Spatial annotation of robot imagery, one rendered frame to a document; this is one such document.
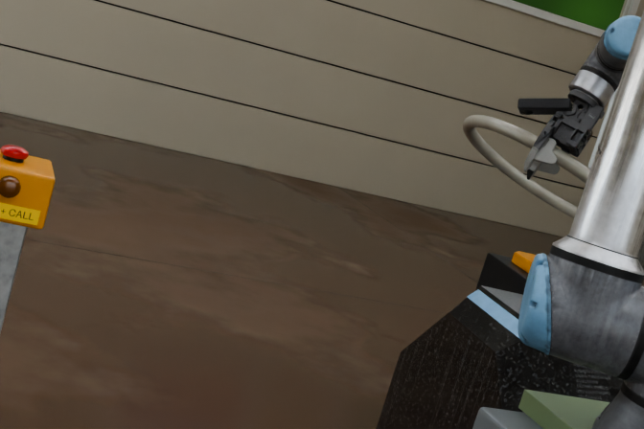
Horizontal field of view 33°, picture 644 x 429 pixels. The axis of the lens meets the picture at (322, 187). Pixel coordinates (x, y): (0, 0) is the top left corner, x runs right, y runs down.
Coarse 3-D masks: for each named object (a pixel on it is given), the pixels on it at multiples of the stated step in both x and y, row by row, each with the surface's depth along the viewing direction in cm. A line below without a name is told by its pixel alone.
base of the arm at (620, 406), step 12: (624, 384) 171; (624, 396) 170; (636, 396) 167; (612, 408) 171; (624, 408) 168; (636, 408) 167; (600, 420) 172; (612, 420) 169; (624, 420) 167; (636, 420) 166
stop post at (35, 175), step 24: (0, 168) 149; (24, 168) 152; (48, 168) 157; (24, 192) 151; (48, 192) 152; (0, 216) 151; (24, 216) 152; (0, 240) 154; (0, 264) 154; (0, 288) 155; (0, 312) 156
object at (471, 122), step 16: (464, 128) 260; (496, 128) 241; (512, 128) 238; (480, 144) 270; (528, 144) 235; (496, 160) 275; (560, 160) 232; (576, 160) 233; (512, 176) 277; (576, 176) 233; (544, 192) 277; (560, 208) 276; (576, 208) 274
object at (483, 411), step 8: (480, 408) 182; (488, 408) 182; (480, 416) 181; (488, 416) 180; (496, 416) 179; (504, 416) 180; (512, 416) 182; (520, 416) 183; (480, 424) 181; (488, 424) 179; (496, 424) 177; (504, 424) 176; (512, 424) 177; (520, 424) 179; (528, 424) 180; (536, 424) 181
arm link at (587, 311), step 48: (624, 96) 167; (624, 144) 165; (624, 192) 165; (576, 240) 167; (624, 240) 165; (528, 288) 172; (576, 288) 164; (624, 288) 164; (528, 336) 167; (576, 336) 164; (624, 336) 163
